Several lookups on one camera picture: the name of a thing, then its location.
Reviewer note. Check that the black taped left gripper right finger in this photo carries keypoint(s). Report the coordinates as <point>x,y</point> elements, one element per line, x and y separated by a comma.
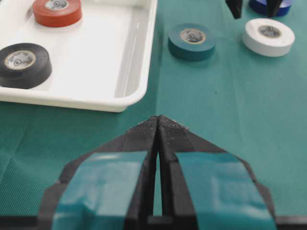
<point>205,187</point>

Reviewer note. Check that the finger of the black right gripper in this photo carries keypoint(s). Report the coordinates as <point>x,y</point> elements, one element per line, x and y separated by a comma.
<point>273,7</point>
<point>235,6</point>

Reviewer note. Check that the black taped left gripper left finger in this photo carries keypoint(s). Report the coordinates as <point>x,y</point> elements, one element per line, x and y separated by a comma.
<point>109,188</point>

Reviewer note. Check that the white tape roll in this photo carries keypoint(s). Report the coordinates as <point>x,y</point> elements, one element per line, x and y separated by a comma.
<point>268,37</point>

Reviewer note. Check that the black tape roll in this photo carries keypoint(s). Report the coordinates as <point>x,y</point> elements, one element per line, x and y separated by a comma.
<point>24,66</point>

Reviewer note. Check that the red tape roll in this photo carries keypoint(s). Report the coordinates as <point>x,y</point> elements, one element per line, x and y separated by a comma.
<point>57,13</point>

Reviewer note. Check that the blue tape roll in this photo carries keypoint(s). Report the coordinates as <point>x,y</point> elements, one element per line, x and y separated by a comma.
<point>260,6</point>

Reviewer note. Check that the green tape roll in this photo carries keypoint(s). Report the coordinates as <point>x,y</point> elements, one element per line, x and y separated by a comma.
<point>191,42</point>

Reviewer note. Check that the white plastic tray case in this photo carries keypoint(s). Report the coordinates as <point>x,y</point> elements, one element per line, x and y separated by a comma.
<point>100,63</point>

